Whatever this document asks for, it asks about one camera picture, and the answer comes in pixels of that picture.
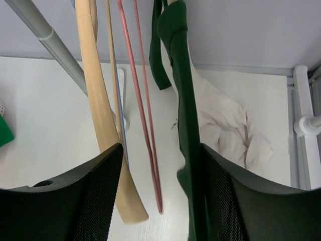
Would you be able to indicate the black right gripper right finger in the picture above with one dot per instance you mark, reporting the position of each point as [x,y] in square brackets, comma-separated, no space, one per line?
[246,206]

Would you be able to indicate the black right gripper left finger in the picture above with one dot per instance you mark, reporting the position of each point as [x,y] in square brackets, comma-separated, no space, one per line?
[76,205]

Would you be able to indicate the beige plastic hanger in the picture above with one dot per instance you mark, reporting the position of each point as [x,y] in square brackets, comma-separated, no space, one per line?
[128,201]

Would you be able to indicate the blue wire hanger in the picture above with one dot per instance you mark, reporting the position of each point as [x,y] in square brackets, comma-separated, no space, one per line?
[118,116]

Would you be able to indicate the white t shirt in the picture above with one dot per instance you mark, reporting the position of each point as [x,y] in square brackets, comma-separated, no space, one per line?
[206,115]

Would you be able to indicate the dark green t shirt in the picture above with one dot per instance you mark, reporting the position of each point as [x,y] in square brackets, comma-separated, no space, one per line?
[169,39]

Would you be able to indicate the white perforated plastic basket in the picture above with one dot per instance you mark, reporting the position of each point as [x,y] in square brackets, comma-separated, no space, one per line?
[2,109]

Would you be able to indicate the metal clothes rack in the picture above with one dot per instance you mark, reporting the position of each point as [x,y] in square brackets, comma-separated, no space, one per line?
[307,174]

